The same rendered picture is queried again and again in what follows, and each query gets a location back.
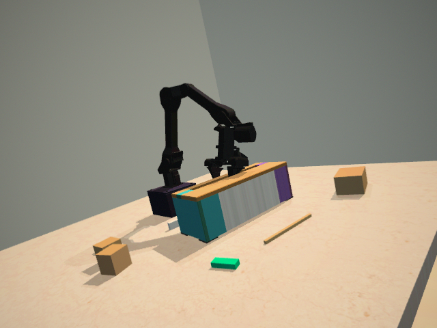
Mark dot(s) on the small green block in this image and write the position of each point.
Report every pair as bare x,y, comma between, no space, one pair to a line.
225,263

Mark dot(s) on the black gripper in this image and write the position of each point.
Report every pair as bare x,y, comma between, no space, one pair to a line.
226,157

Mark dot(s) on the tan thin bar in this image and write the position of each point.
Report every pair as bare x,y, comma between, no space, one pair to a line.
289,227

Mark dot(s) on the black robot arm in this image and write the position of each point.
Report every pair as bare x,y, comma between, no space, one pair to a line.
170,99

